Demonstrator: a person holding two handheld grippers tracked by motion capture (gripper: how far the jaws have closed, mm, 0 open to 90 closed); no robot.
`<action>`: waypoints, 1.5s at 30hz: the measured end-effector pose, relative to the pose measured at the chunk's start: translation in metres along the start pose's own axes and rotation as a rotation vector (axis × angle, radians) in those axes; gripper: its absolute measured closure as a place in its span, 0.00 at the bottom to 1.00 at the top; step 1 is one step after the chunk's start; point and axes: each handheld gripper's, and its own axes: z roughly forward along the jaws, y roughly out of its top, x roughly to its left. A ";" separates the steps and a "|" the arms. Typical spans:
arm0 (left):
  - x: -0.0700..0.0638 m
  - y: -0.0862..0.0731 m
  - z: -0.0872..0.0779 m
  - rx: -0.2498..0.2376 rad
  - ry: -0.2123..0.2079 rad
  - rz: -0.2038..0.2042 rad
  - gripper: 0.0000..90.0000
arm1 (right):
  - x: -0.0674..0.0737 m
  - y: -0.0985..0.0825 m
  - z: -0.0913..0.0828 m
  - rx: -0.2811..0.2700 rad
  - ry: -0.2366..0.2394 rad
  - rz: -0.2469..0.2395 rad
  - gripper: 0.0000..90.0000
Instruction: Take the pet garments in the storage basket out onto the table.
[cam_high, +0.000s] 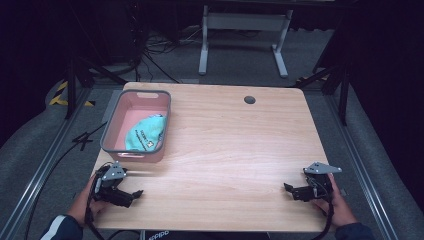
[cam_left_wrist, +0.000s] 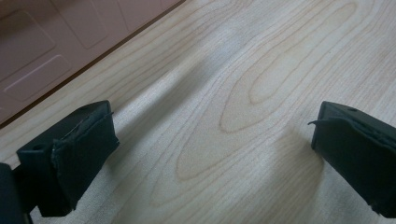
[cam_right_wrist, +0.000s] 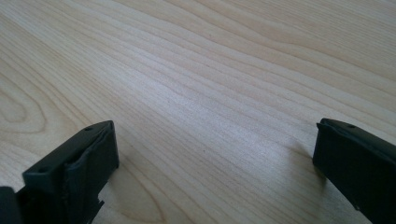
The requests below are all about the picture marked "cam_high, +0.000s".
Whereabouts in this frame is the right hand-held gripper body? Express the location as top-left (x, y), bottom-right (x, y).
top-left (292, 161), bottom-right (343, 203)

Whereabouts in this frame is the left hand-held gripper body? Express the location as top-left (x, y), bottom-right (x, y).
top-left (92, 161), bottom-right (135, 208)

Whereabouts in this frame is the person's right hand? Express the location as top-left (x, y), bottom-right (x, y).
top-left (312, 173), bottom-right (358, 228)

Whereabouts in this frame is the person's left hand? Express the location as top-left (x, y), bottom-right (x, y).
top-left (67, 175), bottom-right (108, 228)

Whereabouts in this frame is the person's dark printed clothing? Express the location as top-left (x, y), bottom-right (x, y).
top-left (143, 229), bottom-right (272, 240)

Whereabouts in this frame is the teal cloth with print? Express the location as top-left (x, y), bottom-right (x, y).
top-left (124, 113), bottom-right (168, 153)

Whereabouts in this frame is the pink basket with grey rim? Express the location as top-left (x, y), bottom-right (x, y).
top-left (99, 88), bottom-right (173, 164)

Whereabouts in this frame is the black metal stand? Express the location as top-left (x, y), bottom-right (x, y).
top-left (293, 49), bottom-right (352, 127)
top-left (63, 49), bottom-right (129, 120)

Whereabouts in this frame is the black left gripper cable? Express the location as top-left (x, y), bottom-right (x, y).
top-left (83, 173), bottom-right (107, 240)

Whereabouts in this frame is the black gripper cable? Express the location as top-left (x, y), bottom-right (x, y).
top-left (83, 173), bottom-right (107, 240)
top-left (309, 194), bottom-right (336, 240)

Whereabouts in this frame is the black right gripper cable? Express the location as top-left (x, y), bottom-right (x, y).
top-left (309, 194), bottom-right (336, 240)

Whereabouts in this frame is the aluminium floor rail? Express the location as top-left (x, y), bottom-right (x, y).
top-left (324, 94), bottom-right (401, 240)
top-left (0, 87), bottom-right (94, 240)

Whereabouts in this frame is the bundle of black floor cables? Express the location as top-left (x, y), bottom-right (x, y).
top-left (128, 6), bottom-right (204, 84)

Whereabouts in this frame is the white metal desk frame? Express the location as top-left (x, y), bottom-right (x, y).
top-left (198, 4), bottom-right (295, 79)

